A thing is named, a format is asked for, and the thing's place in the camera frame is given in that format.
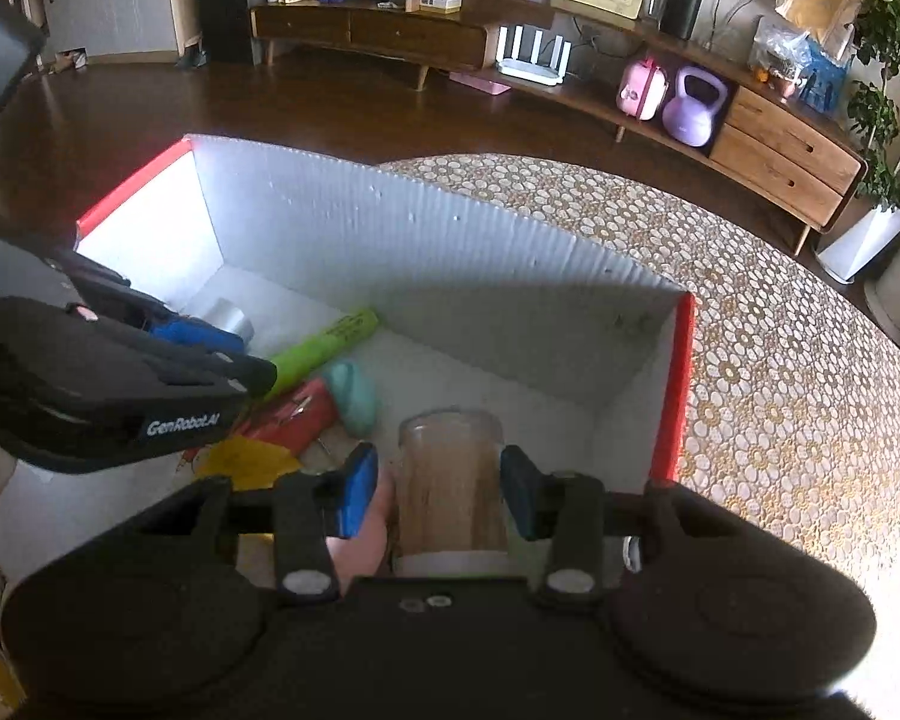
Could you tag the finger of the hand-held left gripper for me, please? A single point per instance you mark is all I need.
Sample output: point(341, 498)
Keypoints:
point(195, 334)

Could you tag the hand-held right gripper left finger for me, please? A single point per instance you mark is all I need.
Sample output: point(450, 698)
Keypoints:
point(360, 491)

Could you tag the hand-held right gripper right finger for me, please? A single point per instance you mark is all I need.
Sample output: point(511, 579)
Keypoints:
point(521, 495)

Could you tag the clear jar with brown contents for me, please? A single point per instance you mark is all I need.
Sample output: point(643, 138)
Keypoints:
point(450, 480)

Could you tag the yellow packet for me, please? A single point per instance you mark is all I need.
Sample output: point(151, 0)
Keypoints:
point(247, 465)

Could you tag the white corrugated box red edges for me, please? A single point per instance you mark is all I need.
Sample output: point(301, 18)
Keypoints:
point(435, 270)

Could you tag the silver tape roll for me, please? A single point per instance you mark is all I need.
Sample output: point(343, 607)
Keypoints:
point(229, 321)

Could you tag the pink rounded object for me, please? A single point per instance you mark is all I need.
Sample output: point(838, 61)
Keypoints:
point(360, 540)

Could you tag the teal rounded object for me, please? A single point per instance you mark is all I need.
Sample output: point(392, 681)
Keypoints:
point(354, 397)

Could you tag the red packet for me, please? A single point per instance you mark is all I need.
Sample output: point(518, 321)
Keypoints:
point(292, 420)

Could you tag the green tube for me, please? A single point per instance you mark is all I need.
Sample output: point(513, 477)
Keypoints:
point(322, 349)

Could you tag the black tall cabinet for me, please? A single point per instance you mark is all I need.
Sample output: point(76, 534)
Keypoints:
point(221, 0)

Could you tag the pink flat box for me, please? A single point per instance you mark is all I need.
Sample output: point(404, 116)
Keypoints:
point(480, 82)

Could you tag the cream cardboard box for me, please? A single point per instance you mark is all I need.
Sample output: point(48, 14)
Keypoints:
point(440, 4)

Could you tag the purple kettlebell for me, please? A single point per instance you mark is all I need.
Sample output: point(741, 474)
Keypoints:
point(694, 116)

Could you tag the pink toy suitcase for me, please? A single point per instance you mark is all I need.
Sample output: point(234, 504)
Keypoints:
point(641, 94)

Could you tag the white planter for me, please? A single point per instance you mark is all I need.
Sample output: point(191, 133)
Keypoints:
point(862, 244)

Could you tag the white router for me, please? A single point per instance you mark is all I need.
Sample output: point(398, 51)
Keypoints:
point(532, 60)

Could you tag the long wooden cabinet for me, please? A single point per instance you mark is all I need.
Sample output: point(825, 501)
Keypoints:
point(780, 142)

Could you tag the black speaker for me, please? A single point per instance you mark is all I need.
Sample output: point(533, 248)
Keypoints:
point(681, 11)

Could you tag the clear plastic bag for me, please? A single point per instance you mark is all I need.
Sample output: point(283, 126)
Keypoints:
point(780, 52)

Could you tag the tall green potted plant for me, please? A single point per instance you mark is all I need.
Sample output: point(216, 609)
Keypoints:
point(885, 75)

